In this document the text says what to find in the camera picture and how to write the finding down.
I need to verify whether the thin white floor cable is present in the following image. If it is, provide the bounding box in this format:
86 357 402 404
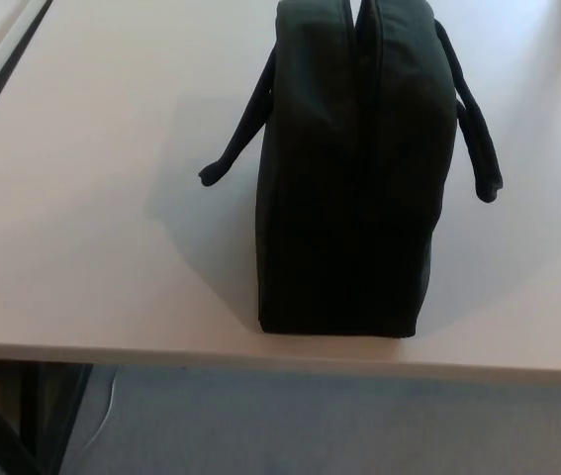
72 369 119 457

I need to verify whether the black fabric lunch bag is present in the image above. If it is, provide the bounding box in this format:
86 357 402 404
197 0 505 343

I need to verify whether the black table leg frame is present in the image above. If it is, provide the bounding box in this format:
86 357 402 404
0 362 94 475

